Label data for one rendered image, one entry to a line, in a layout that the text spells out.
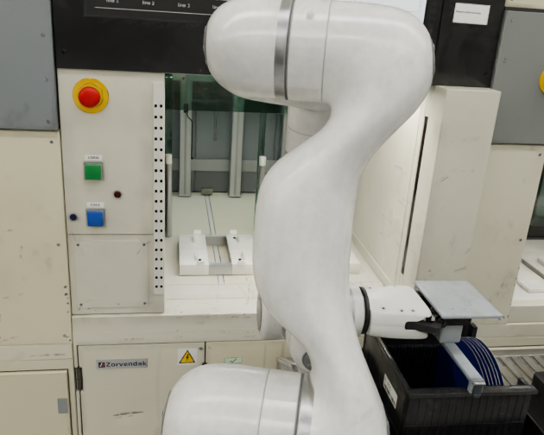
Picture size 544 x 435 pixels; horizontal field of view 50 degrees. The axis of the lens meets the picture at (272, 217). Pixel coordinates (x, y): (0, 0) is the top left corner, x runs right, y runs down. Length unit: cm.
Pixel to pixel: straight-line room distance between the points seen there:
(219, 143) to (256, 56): 157
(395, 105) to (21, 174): 87
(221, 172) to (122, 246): 94
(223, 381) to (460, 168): 84
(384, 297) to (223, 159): 131
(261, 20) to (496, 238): 102
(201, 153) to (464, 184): 110
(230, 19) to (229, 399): 36
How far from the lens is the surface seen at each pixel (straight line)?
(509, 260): 152
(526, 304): 162
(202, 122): 211
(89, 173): 122
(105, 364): 142
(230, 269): 152
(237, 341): 140
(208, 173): 216
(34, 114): 121
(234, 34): 58
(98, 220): 125
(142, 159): 122
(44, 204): 127
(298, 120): 75
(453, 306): 96
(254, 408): 59
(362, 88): 56
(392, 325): 92
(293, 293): 56
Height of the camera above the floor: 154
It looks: 20 degrees down
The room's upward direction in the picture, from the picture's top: 4 degrees clockwise
